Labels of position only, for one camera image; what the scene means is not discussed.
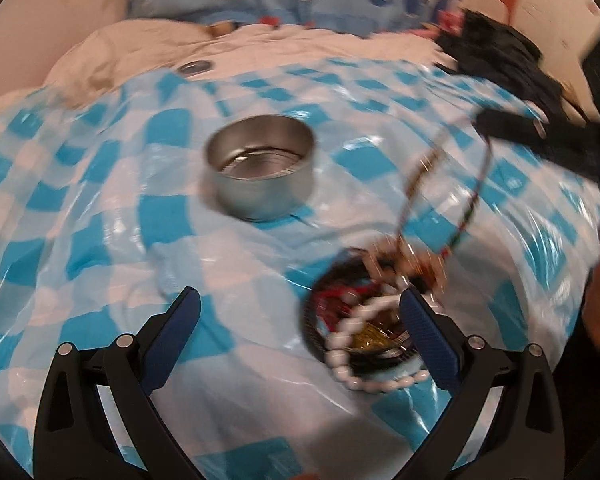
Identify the beige and black cylinder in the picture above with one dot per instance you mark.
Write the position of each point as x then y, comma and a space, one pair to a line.
222, 30

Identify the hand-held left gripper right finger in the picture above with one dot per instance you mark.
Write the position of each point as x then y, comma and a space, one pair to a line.
425, 340

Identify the pink cloth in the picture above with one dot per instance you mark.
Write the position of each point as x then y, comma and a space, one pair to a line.
442, 22

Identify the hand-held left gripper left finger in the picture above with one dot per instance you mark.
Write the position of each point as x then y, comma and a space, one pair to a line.
172, 340

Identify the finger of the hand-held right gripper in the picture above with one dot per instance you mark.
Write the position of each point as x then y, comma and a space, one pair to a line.
510, 126

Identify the blue checked plastic sheet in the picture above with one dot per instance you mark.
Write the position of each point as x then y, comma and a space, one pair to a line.
105, 210

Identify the dark clothes pile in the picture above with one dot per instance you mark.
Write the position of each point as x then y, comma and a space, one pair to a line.
505, 55

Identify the silver round tin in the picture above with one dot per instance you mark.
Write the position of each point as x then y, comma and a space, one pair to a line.
260, 187

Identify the silver tin lid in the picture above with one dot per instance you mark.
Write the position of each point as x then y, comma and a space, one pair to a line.
196, 67

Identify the white bed quilt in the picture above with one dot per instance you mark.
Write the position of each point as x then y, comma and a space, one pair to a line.
145, 50

